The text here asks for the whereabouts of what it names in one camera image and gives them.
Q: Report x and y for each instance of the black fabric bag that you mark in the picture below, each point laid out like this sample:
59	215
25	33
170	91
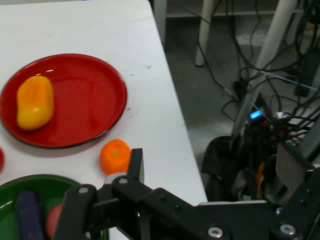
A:
220	160

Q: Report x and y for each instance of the white slanted table leg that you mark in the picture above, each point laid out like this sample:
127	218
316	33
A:
265	55
206	30

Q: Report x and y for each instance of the yellow orange toy mango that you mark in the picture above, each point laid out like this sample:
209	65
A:
35	102

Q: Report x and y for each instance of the black device with blue display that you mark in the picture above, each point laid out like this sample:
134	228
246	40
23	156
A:
256	115

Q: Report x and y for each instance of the green round plate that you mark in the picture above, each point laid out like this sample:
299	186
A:
52	186

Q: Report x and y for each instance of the dark purple toy eggplant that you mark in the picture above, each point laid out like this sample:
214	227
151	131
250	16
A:
28	215

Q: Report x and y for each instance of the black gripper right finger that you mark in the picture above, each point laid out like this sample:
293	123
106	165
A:
136	172

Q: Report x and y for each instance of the red toy fruit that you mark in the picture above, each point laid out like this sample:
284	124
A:
53	220

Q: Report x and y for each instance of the black power adapter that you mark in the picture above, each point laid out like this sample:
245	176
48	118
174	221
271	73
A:
302	90

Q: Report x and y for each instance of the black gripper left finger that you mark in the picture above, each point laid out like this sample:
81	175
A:
76	207

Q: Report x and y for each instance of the red toy tomato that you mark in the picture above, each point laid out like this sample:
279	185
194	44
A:
1	160

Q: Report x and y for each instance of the orange toy carrot piece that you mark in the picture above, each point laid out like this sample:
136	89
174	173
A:
115	156

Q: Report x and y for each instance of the red round plate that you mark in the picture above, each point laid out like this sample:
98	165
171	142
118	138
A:
85	105

